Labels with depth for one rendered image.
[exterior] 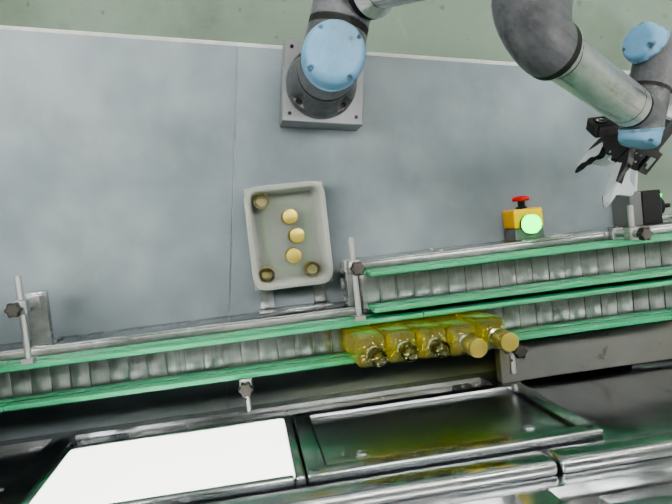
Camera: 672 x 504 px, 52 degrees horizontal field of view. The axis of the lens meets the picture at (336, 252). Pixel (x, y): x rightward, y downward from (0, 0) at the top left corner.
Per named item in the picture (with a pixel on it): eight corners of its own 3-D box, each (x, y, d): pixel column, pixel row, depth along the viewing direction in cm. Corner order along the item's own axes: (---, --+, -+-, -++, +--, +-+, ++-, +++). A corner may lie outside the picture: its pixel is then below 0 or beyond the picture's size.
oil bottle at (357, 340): (344, 350, 148) (360, 371, 126) (341, 324, 147) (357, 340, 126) (370, 346, 148) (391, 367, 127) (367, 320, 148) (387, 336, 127)
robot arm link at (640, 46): (648, 74, 122) (686, 94, 127) (660, 12, 122) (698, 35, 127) (611, 81, 129) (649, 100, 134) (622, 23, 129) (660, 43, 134)
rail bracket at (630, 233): (604, 240, 155) (638, 241, 141) (601, 207, 154) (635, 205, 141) (621, 238, 155) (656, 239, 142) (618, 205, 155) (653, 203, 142)
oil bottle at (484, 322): (449, 335, 150) (483, 353, 129) (446, 309, 150) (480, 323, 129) (474, 331, 151) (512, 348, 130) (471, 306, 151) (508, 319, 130)
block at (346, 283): (341, 304, 154) (345, 308, 147) (336, 261, 153) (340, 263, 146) (357, 302, 154) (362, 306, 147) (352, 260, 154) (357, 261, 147)
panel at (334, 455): (66, 462, 131) (4, 544, 98) (64, 446, 131) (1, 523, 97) (520, 395, 143) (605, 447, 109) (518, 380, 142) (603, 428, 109)
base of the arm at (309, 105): (287, 45, 148) (291, 30, 138) (357, 52, 150) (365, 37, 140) (283, 116, 148) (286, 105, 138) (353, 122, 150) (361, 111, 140)
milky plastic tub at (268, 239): (253, 288, 157) (254, 292, 148) (242, 189, 156) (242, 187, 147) (329, 279, 159) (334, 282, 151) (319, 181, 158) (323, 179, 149)
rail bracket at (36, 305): (41, 349, 149) (6, 371, 126) (31, 271, 148) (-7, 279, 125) (64, 346, 149) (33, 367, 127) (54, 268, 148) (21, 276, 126)
